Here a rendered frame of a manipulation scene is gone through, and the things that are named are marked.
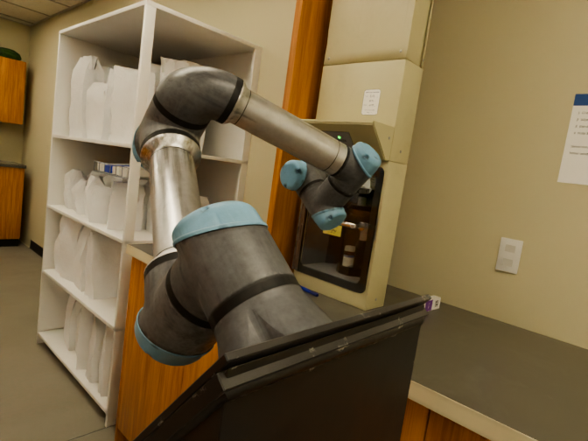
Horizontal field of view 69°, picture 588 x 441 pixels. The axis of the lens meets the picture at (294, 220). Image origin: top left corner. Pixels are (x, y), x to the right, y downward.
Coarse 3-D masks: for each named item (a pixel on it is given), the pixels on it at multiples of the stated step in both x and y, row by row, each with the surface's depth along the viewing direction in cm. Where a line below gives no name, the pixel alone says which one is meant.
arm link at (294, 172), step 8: (296, 160) 104; (288, 168) 104; (296, 168) 102; (304, 168) 103; (312, 168) 105; (280, 176) 106; (288, 176) 104; (296, 176) 102; (304, 176) 102; (312, 176) 103; (320, 176) 105; (288, 184) 104; (296, 184) 102; (304, 184) 103
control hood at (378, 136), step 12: (312, 120) 133; (324, 120) 130; (336, 120) 127; (348, 120) 124; (360, 120) 121; (360, 132) 124; (372, 132) 121; (384, 132) 123; (372, 144) 124; (384, 144) 124; (384, 156) 125
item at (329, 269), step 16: (352, 208) 135; (368, 208) 131; (304, 224) 149; (368, 224) 131; (304, 240) 149; (320, 240) 144; (336, 240) 139; (352, 240) 135; (368, 240) 131; (304, 256) 149; (320, 256) 144; (336, 256) 139; (352, 256) 135; (368, 256) 131; (304, 272) 149; (320, 272) 144; (336, 272) 139; (352, 272) 135; (352, 288) 135
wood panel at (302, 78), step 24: (312, 0) 144; (312, 24) 146; (312, 48) 148; (288, 72) 144; (312, 72) 150; (288, 96) 144; (312, 96) 152; (288, 192) 152; (288, 216) 154; (288, 240) 156; (288, 264) 159
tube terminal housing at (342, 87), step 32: (352, 64) 137; (384, 64) 129; (320, 96) 146; (352, 96) 137; (384, 96) 129; (416, 96) 132; (384, 160) 130; (384, 192) 129; (384, 224) 132; (384, 256) 136; (320, 288) 145; (384, 288) 139
